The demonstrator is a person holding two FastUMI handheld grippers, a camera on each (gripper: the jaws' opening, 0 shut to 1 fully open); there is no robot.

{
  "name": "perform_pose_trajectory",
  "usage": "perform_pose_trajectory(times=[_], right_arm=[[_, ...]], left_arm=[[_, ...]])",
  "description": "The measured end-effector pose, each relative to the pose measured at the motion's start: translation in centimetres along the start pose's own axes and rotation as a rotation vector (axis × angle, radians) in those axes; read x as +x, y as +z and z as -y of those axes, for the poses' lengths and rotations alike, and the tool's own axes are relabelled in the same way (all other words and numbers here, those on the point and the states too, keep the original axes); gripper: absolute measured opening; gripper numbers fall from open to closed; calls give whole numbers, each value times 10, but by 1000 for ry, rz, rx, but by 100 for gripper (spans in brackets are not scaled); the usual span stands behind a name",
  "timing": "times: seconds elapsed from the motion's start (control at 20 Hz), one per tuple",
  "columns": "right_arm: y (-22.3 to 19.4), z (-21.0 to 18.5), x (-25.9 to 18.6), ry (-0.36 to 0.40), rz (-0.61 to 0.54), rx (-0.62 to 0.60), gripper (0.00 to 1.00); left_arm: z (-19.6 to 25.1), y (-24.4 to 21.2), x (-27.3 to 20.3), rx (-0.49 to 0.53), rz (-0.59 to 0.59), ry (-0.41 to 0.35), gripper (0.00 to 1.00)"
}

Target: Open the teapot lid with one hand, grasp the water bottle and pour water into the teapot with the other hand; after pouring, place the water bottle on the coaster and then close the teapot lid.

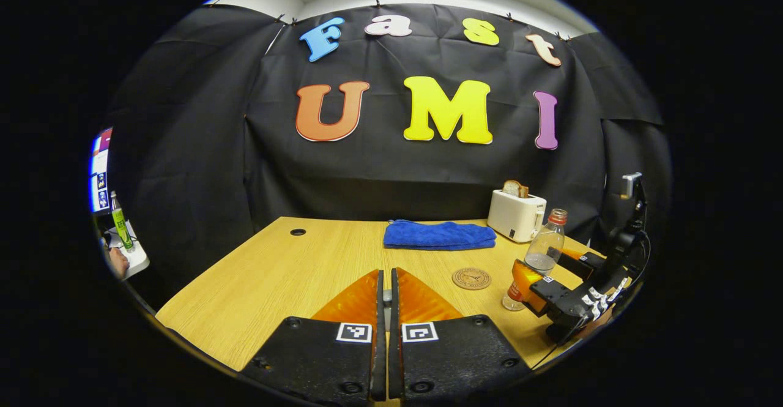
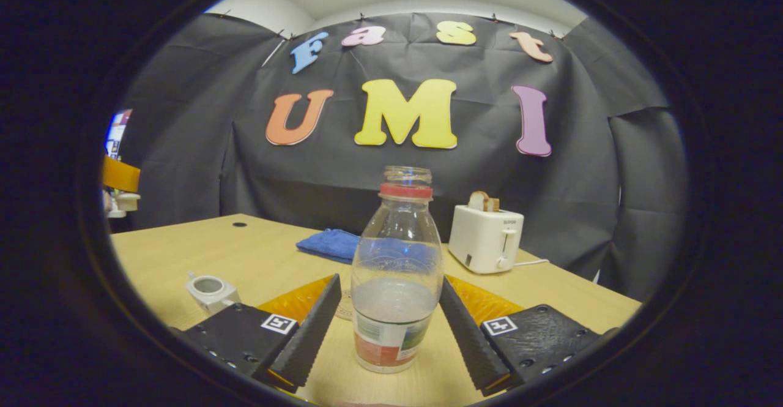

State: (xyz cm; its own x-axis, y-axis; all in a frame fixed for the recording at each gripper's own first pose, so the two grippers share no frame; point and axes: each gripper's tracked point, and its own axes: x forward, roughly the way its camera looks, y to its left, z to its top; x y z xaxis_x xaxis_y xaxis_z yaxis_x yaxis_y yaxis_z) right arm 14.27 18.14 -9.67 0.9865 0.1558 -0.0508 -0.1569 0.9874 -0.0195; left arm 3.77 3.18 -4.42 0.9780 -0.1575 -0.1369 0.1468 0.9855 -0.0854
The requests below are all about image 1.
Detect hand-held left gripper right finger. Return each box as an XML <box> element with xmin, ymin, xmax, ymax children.
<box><xmin>388</xmin><ymin>267</ymin><xmax>533</xmax><ymax>404</ymax></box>

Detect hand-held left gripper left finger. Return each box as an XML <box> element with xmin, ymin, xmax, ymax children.
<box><xmin>240</xmin><ymin>269</ymin><xmax>388</xmax><ymax>404</ymax></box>

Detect clear plastic water bottle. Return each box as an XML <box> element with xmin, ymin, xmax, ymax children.
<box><xmin>502</xmin><ymin>208</ymin><xmax>568</xmax><ymax>312</ymax></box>

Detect round brown coaster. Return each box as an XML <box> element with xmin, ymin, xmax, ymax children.
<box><xmin>452</xmin><ymin>267</ymin><xmax>492</xmax><ymax>291</ymax></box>

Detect green drink bottle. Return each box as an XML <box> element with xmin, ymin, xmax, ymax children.
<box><xmin>109</xmin><ymin>190</ymin><xmax>134</xmax><ymax>252</ymax></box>

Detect white toaster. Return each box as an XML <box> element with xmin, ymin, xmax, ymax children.
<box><xmin>488</xmin><ymin>189</ymin><xmax>547</xmax><ymax>244</ymax></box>

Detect blue towel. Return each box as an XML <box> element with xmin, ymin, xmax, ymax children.
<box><xmin>384</xmin><ymin>220</ymin><xmax>497</xmax><ymax>252</ymax></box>

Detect small white desk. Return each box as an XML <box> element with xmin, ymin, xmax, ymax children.
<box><xmin>104</xmin><ymin>220</ymin><xmax>150</xmax><ymax>280</ymax></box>

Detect computer monitor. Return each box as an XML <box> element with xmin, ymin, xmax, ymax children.
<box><xmin>90</xmin><ymin>127</ymin><xmax>114</xmax><ymax>214</ymax></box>

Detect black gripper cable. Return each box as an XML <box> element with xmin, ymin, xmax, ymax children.
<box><xmin>529</xmin><ymin>332</ymin><xmax>573</xmax><ymax>371</ymax></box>

